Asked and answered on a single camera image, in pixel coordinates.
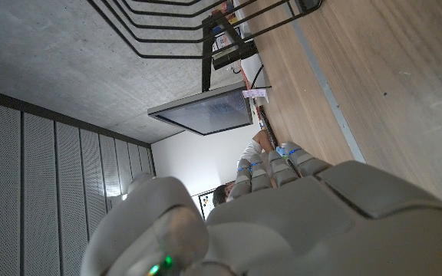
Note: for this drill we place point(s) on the computer monitor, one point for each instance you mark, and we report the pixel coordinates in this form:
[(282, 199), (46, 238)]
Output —
[(209, 113)]

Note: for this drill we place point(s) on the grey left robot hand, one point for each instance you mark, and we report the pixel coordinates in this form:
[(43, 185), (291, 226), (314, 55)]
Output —
[(320, 230)]

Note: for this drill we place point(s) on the flat white box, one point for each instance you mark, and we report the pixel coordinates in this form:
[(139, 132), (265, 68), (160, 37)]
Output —
[(251, 67)]

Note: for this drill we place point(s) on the slim black keyboard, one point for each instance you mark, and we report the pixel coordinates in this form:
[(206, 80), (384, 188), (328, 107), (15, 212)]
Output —
[(269, 128)]

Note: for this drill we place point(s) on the small blue figure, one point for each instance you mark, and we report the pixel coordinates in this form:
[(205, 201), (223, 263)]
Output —
[(281, 151)]

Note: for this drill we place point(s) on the pale sticky note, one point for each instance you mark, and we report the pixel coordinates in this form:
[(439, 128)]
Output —
[(254, 93)]

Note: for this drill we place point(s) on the whiteboard with drawings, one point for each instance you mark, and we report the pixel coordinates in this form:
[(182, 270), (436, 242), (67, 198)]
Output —
[(206, 205)]

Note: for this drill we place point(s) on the seated person in white shirt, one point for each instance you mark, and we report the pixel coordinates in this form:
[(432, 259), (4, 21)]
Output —
[(253, 147)]

